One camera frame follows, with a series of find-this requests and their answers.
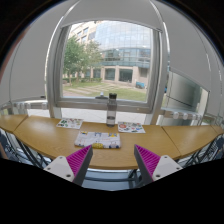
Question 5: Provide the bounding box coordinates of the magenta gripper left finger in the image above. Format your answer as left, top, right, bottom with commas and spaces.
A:
44, 145, 93, 186

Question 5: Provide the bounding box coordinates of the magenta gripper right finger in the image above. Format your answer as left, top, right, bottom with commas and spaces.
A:
134, 144, 182, 187

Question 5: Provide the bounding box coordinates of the white patterned folded towel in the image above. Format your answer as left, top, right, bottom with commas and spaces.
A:
75, 131, 121, 149

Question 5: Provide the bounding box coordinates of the left colourful sticker sheet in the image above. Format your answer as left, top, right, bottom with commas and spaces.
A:
57, 118, 83, 129

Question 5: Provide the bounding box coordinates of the colourful sticker sheet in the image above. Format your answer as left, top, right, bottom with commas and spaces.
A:
118, 122, 145, 133
57, 118, 83, 129

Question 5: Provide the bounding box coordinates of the right colourful sticker sheet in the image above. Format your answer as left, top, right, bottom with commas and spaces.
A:
118, 122, 145, 133

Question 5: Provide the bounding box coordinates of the clear water bottle black cap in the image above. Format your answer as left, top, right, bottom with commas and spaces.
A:
106, 93, 117, 127

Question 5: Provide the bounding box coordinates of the right open window pane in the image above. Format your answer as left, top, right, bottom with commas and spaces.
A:
162, 72, 209, 115

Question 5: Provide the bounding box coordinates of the white roller blind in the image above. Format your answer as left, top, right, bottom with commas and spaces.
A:
61, 0, 162, 31

